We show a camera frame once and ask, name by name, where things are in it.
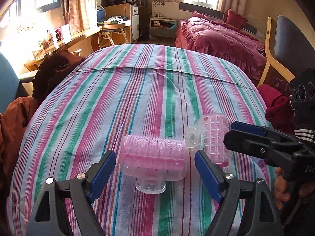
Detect brown jacket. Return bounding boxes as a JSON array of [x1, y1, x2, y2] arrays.
[[1, 50, 85, 181]]

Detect pink hair roller clear cover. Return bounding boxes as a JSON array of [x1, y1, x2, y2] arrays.
[[184, 113, 230, 168]]

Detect patterned beige curtain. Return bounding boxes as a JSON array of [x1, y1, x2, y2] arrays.
[[60, 0, 97, 35]]

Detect red cushion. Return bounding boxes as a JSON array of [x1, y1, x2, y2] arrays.
[[223, 9, 248, 29]]

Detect small white fridge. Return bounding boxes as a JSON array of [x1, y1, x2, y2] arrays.
[[131, 5, 140, 42]]

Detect pink bed quilt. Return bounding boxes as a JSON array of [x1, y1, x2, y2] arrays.
[[175, 11, 266, 83]]

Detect red mug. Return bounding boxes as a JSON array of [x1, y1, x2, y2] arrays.
[[55, 27, 64, 41]]

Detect wooden window desk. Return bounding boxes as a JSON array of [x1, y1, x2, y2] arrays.
[[24, 27, 101, 71]]

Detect pink hair roller with base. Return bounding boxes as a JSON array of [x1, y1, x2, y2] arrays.
[[120, 135, 189, 195]]

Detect person's right hand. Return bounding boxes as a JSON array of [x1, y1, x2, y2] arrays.
[[273, 167, 315, 210]]

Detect wooden chair blue back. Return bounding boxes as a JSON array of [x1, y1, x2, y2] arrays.
[[258, 15, 314, 86]]

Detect striped colourful tablecloth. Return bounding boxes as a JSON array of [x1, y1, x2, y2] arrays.
[[6, 44, 270, 235]]

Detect blue yellow grey chair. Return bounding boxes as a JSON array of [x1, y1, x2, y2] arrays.
[[0, 54, 29, 113]]

